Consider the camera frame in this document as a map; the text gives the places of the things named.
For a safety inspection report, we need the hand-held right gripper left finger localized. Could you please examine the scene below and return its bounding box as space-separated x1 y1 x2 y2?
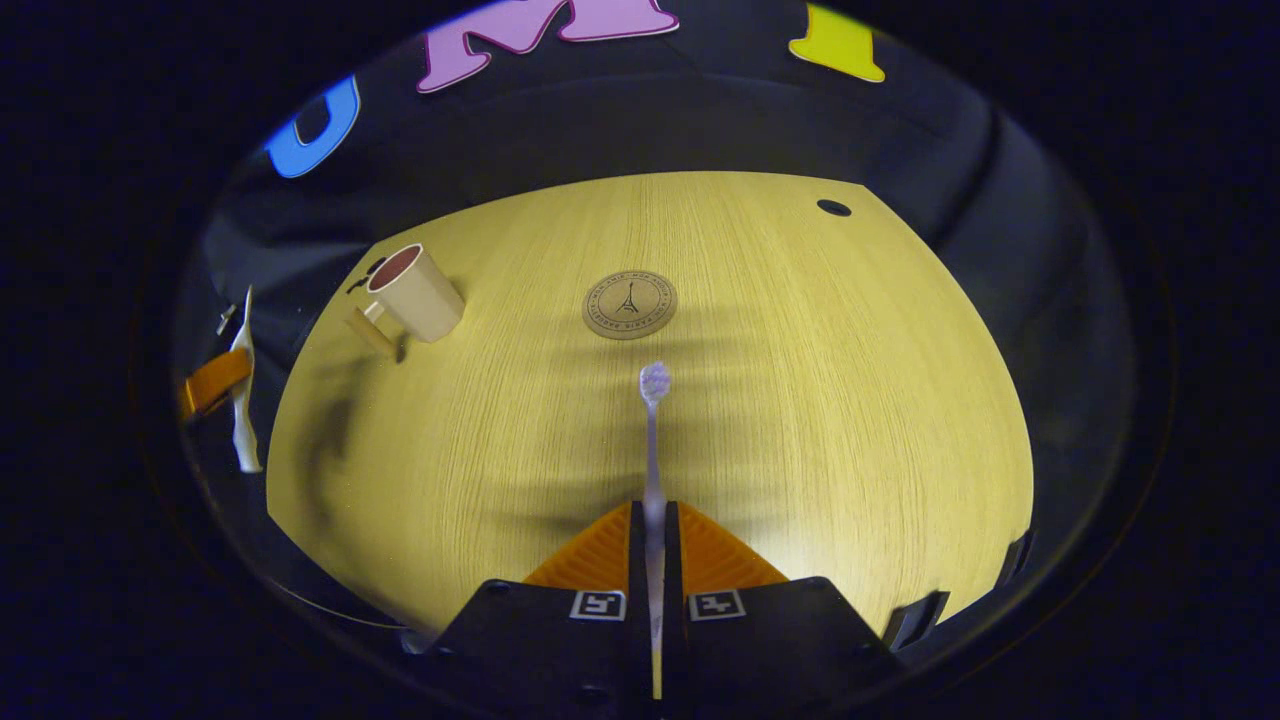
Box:
425 500 653 707

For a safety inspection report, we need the clear toothbrush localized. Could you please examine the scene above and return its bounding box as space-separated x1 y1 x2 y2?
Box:
639 362 672 701

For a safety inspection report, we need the beige cup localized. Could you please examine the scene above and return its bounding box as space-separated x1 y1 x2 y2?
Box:
345 243 467 363

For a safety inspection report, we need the wooden desktop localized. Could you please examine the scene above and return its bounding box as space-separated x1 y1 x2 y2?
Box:
265 170 1036 701

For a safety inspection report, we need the black backdrop cloth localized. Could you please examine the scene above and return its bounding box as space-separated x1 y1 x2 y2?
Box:
175 0 1141 641

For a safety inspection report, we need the round brown coaster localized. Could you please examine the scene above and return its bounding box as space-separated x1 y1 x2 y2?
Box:
582 270 679 341

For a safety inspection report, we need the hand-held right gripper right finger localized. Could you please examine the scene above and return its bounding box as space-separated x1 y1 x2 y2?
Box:
662 500 907 703

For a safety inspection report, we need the black desk edge bracket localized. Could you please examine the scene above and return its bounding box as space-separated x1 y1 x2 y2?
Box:
880 590 951 651
995 528 1036 589

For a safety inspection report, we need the white toothpaste tube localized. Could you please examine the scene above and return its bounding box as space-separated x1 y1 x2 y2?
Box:
228 285 264 475

